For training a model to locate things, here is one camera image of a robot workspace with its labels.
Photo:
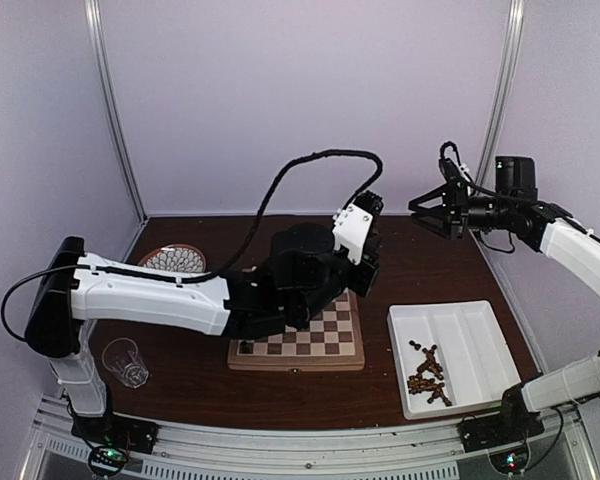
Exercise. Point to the wooden chess board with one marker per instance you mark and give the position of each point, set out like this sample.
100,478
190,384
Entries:
332,343

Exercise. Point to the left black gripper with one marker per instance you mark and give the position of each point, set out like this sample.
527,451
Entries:
365,282

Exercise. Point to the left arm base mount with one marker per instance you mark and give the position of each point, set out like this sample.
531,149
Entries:
114,430

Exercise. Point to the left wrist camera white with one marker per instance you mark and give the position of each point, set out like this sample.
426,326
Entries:
354,222

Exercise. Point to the right aluminium frame post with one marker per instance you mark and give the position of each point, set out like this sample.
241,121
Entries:
508,63

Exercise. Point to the front aluminium rail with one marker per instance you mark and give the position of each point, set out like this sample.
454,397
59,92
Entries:
430,450

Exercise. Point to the brown chess piece pile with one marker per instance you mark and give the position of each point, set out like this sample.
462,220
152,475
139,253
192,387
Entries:
429,378

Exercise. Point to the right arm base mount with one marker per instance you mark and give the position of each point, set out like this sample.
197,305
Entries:
489,432

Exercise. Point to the aluminium frame post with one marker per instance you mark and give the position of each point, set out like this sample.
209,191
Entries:
97,37
508,63

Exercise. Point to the clear drinking glass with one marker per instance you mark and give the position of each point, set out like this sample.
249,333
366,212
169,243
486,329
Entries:
121,357

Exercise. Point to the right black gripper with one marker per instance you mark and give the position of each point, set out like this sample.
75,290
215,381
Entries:
454,199

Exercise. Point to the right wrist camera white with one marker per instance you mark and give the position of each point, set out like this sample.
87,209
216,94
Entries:
450,163

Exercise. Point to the patterned ceramic plate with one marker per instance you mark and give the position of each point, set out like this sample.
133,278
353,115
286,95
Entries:
182,258

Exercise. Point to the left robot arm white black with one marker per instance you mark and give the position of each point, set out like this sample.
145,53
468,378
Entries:
308,266

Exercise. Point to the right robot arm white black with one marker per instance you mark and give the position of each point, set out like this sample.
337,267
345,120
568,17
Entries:
513,206

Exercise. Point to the left aluminium frame post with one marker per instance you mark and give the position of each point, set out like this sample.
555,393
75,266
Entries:
97,37

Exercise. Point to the white plastic compartment tray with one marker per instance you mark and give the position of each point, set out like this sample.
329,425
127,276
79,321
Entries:
478,365

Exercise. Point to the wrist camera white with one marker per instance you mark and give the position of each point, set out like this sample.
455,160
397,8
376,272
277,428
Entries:
354,222
450,163

